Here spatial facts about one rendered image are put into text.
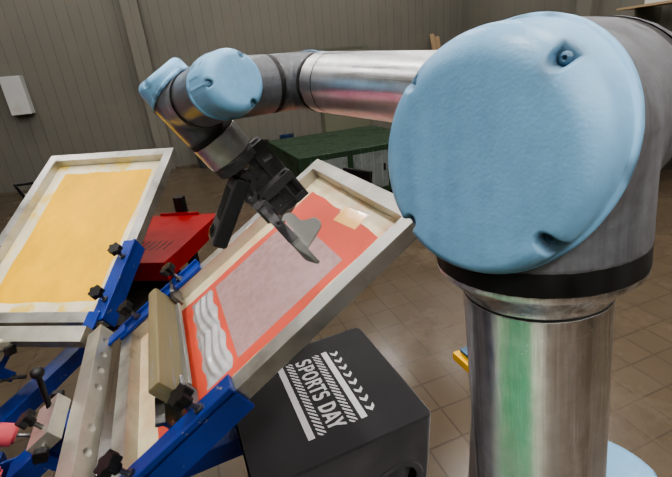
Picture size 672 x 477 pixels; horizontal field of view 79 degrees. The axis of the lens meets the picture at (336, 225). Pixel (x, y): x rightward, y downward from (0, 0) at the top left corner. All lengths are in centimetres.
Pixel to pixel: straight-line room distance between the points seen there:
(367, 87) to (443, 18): 1135
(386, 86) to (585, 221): 29
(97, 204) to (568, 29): 182
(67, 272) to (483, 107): 166
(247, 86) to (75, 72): 942
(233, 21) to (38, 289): 858
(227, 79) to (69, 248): 141
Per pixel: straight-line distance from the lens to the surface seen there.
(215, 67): 49
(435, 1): 1170
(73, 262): 177
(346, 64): 50
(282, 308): 92
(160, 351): 97
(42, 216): 203
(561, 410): 29
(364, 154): 562
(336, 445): 116
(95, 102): 987
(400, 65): 44
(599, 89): 19
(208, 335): 106
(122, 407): 112
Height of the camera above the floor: 183
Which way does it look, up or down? 21 degrees down
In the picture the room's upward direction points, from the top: 5 degrees counter-clockwise
